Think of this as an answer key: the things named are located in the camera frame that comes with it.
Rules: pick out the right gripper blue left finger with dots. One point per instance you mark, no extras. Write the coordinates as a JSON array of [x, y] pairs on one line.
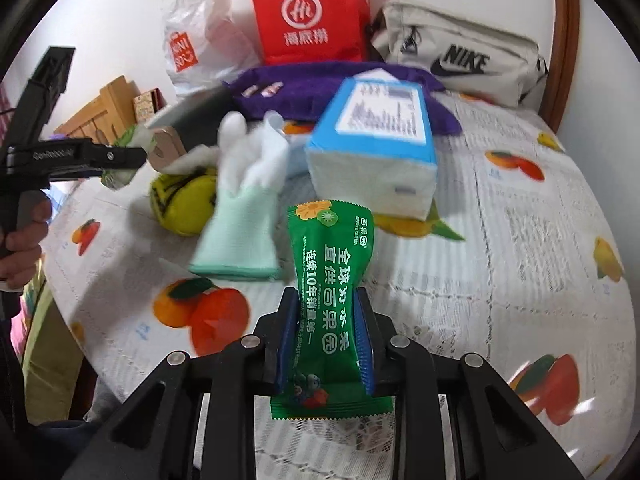
[[287, 318]]

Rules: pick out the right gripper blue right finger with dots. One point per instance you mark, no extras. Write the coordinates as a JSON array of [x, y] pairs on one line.
[[363, 326]]

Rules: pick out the green fruit snack pouch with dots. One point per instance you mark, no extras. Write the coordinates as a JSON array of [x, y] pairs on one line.
[[332, 245]]

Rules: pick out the mint white work glove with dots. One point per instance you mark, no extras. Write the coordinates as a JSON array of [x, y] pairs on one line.
[[237, 242]]

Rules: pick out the green tissue packet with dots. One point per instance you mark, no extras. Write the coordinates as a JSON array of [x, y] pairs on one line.
[[130, 152]]

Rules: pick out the yellow black pouch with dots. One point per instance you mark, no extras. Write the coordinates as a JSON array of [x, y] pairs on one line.
[[184, 204]]

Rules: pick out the blue tissue pack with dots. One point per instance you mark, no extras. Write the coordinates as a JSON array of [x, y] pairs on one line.
[[373, 147]]

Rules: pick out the dark green book box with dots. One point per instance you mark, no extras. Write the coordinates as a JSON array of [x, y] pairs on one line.
[[192, 122]]

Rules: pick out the person's left hand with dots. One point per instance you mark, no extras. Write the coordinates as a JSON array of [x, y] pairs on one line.
[[20, 266]]

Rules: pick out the wooden chair back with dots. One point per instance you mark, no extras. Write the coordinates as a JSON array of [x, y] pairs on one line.
[[107, 117]]

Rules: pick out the brown patterned box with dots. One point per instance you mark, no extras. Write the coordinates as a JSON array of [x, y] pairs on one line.
[[147, 104]]

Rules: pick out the white Miniso plastic bag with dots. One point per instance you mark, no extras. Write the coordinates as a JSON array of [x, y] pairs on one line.
[[203, 47]]

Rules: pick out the purple fleece cloth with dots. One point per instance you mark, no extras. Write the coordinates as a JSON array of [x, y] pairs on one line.
[[302, 91]]

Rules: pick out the beige Nike bag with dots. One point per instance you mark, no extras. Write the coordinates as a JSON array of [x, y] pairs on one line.
[[464, 55]]

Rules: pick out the red paper shopping bag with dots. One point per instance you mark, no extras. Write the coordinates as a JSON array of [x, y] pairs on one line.
[[304, 31]]

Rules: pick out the brown door frame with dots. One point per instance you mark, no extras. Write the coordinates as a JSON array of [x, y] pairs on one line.
[[565, 42]]

